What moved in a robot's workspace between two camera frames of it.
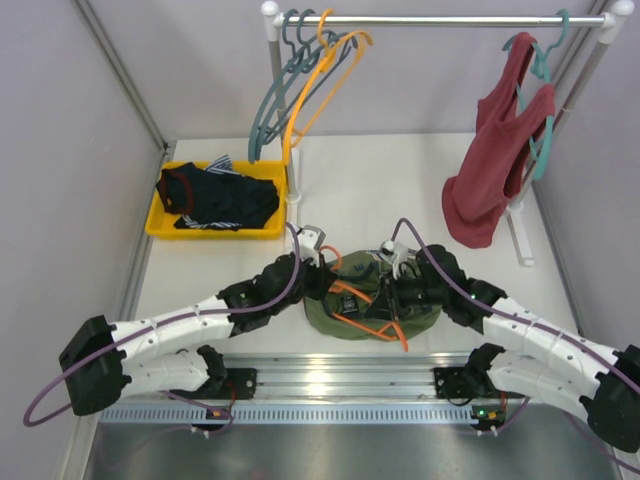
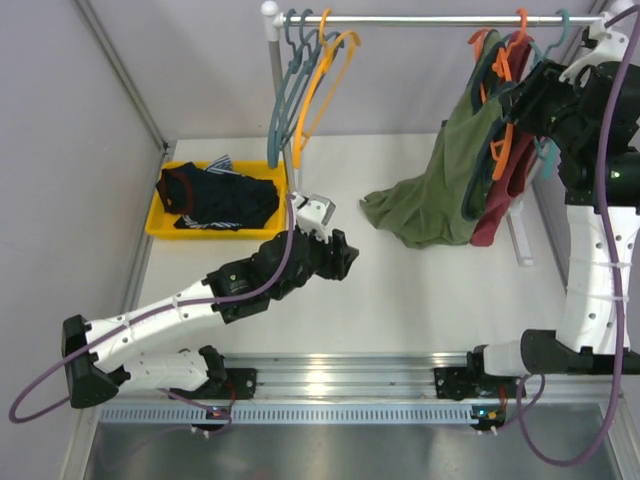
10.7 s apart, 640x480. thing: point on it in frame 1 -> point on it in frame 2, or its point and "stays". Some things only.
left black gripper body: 316,278 -> 331,257
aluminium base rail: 327,377 stays
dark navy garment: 217,197 stays
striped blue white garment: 223,165 stays
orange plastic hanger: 381,334 -> 501,150
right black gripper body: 404,293 -> 545,105
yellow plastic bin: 159,223 stays
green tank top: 340,309 -> 437,206
